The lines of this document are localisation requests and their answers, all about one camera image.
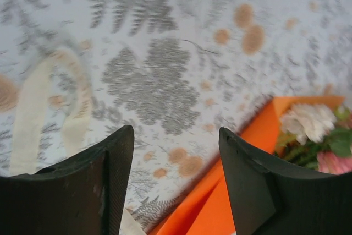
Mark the grey floral tablecloth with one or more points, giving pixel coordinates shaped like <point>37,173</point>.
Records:
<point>165,81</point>

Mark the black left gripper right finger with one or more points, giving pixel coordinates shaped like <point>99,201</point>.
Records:
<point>288,204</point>

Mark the orange wrapping paper sheet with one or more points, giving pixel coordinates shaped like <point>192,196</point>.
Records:
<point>209,204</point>

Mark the cream ribbon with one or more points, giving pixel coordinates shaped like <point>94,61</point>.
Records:
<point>27,108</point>

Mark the large pink artificial flower stem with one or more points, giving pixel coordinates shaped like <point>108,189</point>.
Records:
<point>332,163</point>

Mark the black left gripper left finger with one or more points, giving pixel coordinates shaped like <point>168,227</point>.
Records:
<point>55,204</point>

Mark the white artificial flower stem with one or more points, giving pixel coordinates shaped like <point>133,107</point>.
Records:
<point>310,122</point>

